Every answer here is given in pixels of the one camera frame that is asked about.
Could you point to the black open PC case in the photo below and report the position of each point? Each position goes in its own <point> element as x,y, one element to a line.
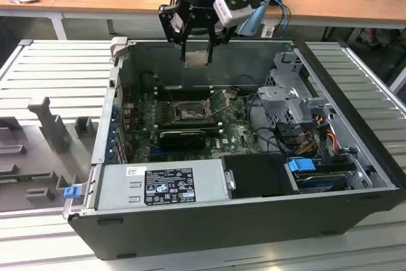
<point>222,229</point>

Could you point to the black RAM slots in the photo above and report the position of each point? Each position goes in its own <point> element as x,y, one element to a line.
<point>190,91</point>
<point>190,125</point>

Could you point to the white camera on black bracket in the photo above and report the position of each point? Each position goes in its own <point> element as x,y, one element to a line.
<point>231,10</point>

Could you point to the black power supply label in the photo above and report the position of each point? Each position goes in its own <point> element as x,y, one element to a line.
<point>169,185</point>

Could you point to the green motherboard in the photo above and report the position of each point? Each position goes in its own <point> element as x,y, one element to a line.
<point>234,131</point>

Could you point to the CPU socket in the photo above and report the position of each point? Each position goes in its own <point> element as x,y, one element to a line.
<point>187,112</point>

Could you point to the square silver CPU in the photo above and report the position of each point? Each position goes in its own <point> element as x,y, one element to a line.
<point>196,59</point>

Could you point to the blue expansion slot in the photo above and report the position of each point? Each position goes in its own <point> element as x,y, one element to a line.
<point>156,154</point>

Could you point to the black graphics card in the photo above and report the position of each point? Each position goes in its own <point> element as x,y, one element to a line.
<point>180,141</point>

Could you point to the grey power supply unit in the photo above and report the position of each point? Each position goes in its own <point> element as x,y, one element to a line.
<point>117,188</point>

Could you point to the round coin battery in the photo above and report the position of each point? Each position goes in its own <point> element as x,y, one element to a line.
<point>234,94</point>

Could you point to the white barcode sticker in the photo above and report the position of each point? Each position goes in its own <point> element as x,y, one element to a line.
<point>135,171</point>

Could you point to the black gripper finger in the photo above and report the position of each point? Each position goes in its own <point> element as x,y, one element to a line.
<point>210,53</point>
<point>184,52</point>

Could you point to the blue plastic case latch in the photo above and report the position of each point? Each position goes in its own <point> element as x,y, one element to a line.
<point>71,193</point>

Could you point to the grey parts rack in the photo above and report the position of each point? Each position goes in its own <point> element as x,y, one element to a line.
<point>41,156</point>

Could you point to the hard disk in blue carrier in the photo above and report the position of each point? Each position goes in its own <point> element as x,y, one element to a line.
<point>301,164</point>

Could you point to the silver metal drive cage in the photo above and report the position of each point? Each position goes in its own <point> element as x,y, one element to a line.
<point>279,93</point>

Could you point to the green RAM stick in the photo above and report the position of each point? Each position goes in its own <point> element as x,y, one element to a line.
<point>25,176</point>

